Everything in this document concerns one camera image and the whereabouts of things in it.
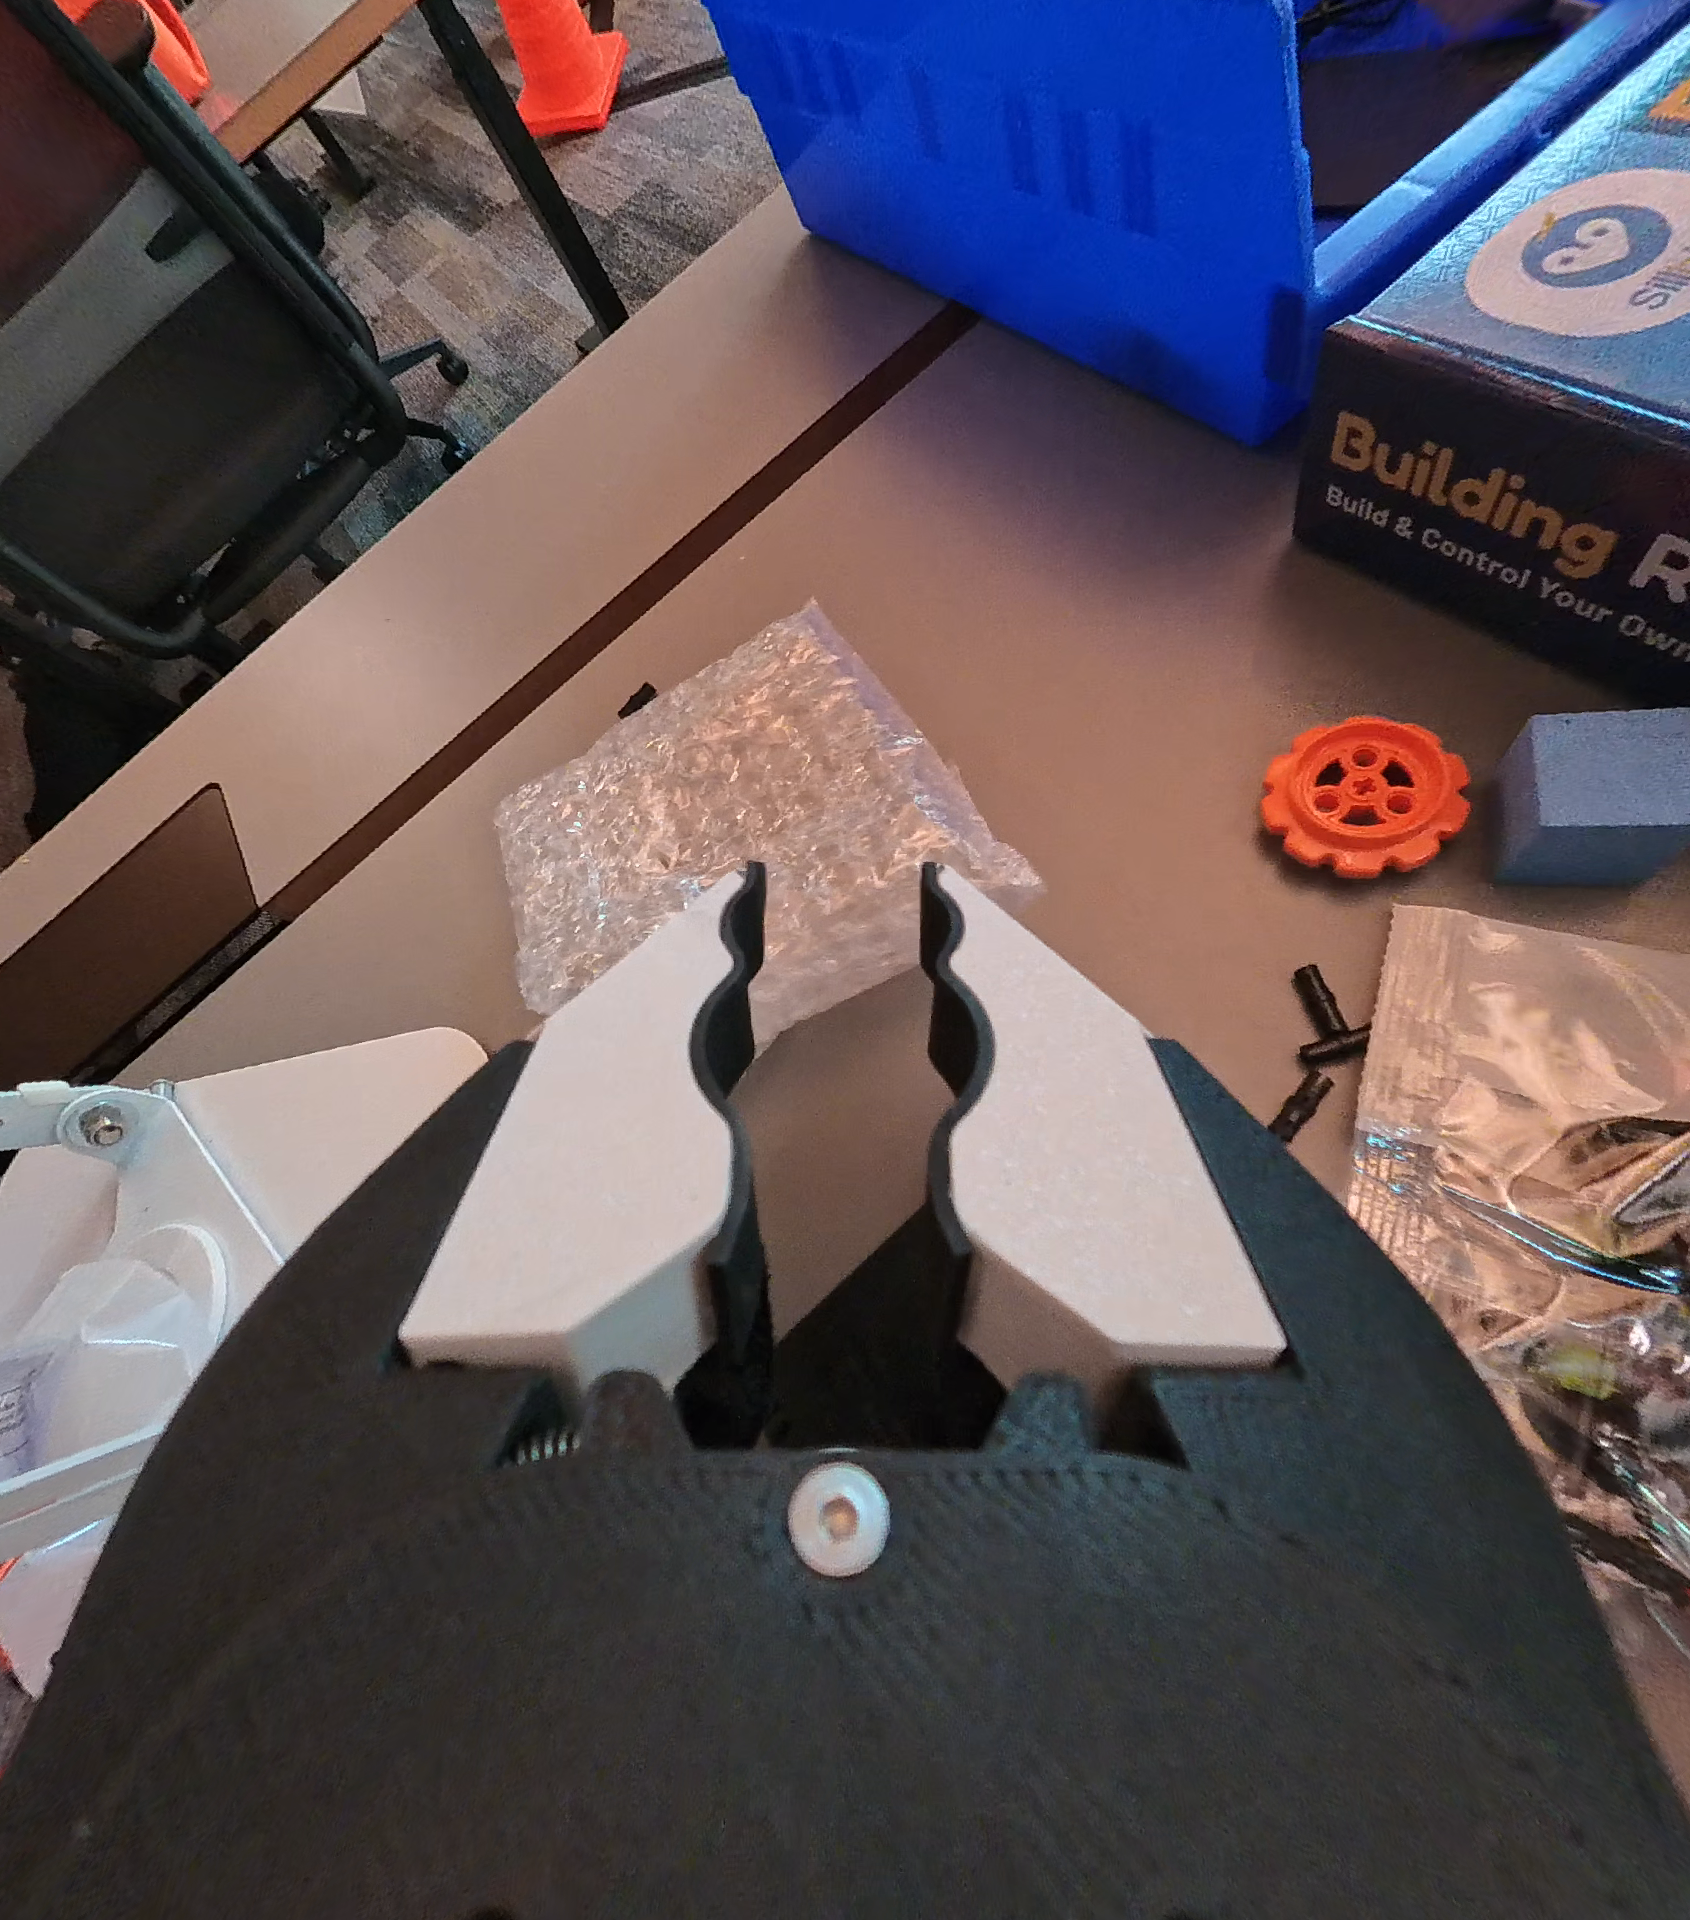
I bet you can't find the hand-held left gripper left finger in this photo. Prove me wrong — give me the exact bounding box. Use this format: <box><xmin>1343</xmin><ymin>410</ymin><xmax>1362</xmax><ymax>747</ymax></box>
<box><xmin>398</xmin><ymin>862</ymin><xmax>777</xmax><ymax>1451</ymax></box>

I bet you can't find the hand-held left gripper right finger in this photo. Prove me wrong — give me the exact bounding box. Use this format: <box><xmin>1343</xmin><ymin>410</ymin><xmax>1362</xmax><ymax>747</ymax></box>
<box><xmin>921</xmin><ymin>862</ymin><xmax>1292</xmax><ymax>1451</ymax></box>

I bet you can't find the small orange plastic wheel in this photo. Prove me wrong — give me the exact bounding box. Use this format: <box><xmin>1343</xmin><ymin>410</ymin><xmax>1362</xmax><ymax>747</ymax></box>
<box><xmin>1261</xmin><ymin>714</ymin><xmax>1475</xmax><ymax>883</ymax></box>

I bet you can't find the blue wooden cube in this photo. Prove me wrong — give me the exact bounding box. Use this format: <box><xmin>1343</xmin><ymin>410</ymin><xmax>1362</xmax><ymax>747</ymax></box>
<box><xmin>1492</xmin><ymin>708</ymin><xmax>1690</xmax><ymax>889</ymax></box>

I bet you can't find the blue plastic storage bin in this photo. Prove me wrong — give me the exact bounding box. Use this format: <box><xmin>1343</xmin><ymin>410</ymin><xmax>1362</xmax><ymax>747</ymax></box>
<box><xmin>703</xmin><ymin>0</ymin><xmax>1690</xmax><ymax>450</ymax></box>

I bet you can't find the black perforated plastic block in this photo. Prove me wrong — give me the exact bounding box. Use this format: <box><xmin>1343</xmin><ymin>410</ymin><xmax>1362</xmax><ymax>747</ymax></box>
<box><xmin>770</xmin><ymin>1201</ymin><xmax>1008</xmax><ymax>1451</ymax></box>

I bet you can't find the clear bubble wrap sheet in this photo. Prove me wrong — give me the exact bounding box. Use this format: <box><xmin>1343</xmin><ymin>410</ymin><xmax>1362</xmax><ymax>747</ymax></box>
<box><xmin>492</xmin><ymin>601</ymin><xmax>1051</xmax><ymax>1040</ymax></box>

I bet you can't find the black office chair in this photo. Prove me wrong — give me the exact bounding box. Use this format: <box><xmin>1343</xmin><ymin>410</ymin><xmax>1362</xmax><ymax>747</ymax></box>
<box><xmin>0</xmin><ymin>0</ymin><xmax>473</xmax><ymax>662</ymax></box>

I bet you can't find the dark blue cardboard kit box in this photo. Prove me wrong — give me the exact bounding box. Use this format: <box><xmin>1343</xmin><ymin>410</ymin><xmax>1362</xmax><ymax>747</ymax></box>
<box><xmin>1294</xmin><ymin>0</ymin><xmax>1690</xmax><ymax>753</ymax></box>

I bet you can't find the flat black rectangular panel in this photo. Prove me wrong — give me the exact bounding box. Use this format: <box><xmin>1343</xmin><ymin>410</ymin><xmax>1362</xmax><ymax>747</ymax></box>
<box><xmin>1302</xmin><ymin>36</ymin><xmax>1545</xmax><ymax>216</ymax></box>

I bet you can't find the orange traffic cone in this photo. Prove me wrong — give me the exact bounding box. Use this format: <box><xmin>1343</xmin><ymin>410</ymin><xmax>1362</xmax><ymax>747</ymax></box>
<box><xmin>501</xmin><ymin>0</ymin><xmax>633</xmax><ymax>145</ymax></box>

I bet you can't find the light wooden side table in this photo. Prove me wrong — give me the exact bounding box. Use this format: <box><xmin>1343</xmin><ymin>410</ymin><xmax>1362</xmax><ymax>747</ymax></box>
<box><xmin>185</xmin><ymin>0</ymin><xmax>633</xmax><ymax>355</ymax></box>

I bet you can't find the orange fabric item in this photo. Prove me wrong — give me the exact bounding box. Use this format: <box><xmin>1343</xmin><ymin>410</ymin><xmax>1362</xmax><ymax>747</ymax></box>
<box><xmin>133</xmin><ymin>0</ymin><xmax>212</xmax><ymax>102</ymax></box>

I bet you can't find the grey desk with cable flap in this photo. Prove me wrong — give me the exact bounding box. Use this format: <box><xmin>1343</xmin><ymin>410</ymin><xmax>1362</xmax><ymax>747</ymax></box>
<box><xmin>0</xmin><ymin>186</ymin><xmax>974</xmax><ymax>1279</ymax></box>

